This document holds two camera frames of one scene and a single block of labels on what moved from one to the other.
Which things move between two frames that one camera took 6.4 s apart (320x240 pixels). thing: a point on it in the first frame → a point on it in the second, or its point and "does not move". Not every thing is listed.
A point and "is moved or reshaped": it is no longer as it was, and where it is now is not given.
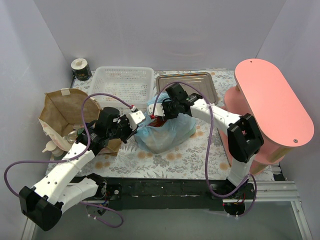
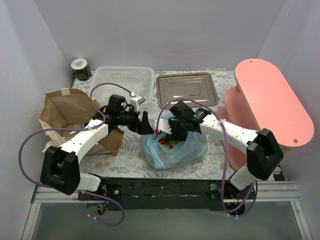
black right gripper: x=165 y=110 → x=173 y=128
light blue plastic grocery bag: x=157 y=140 is moved or reshaped
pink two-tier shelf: x=286 y=119 does not move
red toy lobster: x=157 y=122 is moved or reshaped
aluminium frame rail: x=266 y=192 does not move
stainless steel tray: x=203 y=81 does not move
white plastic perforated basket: x=134 y=85 does not move
